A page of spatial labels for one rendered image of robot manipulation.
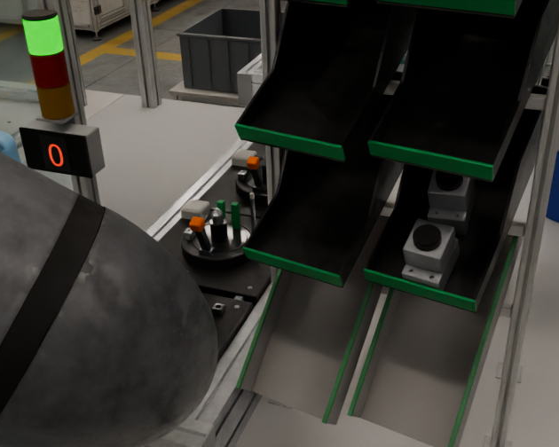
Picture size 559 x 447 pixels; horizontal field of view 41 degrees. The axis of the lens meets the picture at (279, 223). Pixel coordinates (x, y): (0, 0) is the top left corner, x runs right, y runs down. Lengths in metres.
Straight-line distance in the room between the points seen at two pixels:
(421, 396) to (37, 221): 0.72
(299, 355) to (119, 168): 1.05
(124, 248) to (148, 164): 1.62
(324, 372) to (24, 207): 0.71
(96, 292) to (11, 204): 0.05
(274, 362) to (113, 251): 0.71
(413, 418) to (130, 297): 0.69
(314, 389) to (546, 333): 0.53
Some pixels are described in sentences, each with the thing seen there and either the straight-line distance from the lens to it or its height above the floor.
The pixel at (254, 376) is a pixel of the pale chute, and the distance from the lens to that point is 1.01.
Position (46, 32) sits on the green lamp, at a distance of 1.14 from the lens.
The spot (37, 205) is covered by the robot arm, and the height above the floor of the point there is 1.54.
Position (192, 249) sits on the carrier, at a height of 0.99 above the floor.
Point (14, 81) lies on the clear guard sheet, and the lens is 1.28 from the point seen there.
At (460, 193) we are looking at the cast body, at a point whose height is 1.29.
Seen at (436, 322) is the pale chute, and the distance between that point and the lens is 0.97.
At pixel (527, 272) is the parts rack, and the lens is 0.95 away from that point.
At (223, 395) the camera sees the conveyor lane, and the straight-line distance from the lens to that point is 1.06.
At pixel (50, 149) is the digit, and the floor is 1.21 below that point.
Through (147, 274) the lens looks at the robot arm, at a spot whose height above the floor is 1.51.
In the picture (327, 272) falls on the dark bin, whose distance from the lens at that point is 0.85.
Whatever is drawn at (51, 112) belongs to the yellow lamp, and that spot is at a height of 1.27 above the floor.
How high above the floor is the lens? 1.69
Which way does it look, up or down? 30 degrees down
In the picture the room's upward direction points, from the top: 2 degrees counter-clockwise
